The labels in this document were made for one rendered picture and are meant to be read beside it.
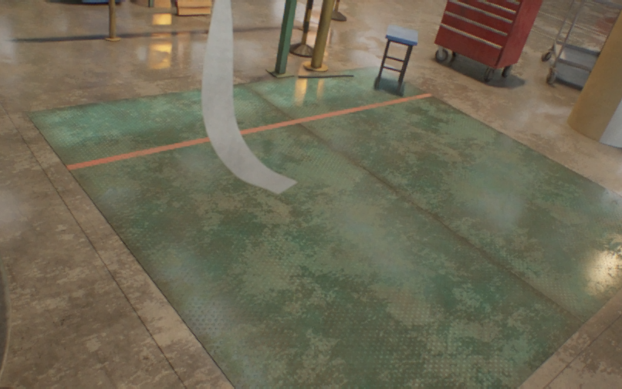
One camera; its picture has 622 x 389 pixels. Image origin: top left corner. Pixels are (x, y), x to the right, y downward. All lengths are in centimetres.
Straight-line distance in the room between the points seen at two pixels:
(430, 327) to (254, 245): 78
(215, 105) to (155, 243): 153
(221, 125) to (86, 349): 124
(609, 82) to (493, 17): 113
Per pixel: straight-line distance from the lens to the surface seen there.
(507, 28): 491
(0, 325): 100
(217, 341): 185
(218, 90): 70
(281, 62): 397
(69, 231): 228
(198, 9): 512
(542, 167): 373
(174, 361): 180
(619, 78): 447
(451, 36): 512
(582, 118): 461
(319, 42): 420
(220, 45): 67
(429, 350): 203
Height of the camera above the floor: 141
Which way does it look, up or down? 33 degrees down
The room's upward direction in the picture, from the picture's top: 13 degrees clockwise
